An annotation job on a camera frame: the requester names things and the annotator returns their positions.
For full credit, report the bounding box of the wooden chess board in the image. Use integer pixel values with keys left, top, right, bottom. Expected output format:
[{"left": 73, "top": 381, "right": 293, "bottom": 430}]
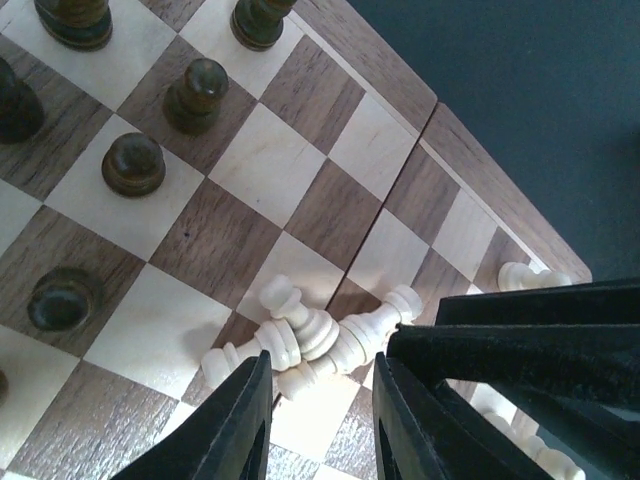
[{"left": 1, "top": 1, "right": 592, "bottom": 479}]

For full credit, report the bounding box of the dark chess pieces group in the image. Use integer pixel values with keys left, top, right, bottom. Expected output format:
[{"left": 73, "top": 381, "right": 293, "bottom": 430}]
[{"left": 1, "top": 1, "right": 325, "bottom": 405}]

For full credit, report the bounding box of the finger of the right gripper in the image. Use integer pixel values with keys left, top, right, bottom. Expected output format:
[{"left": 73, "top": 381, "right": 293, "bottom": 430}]
[
  {"left": 435, "top": 278, "right": 640, "bottom": 326},
  {"left": 387, "top": 325, "right": 639, "bottom": 420}
]

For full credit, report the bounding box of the white chess pieces pile lower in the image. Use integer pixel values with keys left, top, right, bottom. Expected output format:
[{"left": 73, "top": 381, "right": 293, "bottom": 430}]
[{"left": 482, "top": 411, "right": 586, "bottom": 480}]

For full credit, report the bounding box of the white chess pieces pile upper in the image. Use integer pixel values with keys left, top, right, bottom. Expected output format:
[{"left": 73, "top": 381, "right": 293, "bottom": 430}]
[{"left": 201, "top": 274, "right": 423, "bottom": 401}]

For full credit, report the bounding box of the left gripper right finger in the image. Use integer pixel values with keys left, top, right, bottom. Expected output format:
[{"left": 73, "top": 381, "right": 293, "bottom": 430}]
[{"left": 372, "top": 353, "right": 549, "bottom": 479}]

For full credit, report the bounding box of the white chess pieces pile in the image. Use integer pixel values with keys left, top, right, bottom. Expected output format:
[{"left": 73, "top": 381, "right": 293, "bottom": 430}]
[
  {"left": 482, "top": 411, "right": 586, "bottom": 480},
  {"left": 201, "top": 274, "right": 423, "bottom": 401}
]

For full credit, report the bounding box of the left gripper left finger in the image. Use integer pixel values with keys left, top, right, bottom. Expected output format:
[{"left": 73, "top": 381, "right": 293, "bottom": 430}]
[{"left": 114, "top": 350, "right": 273, "bottom": 480}]

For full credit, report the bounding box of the white chess rook corner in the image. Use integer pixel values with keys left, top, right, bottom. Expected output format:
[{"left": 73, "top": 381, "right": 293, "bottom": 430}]
[{"left": 497, "top": 262, "right": 572, "bottom": 292}]

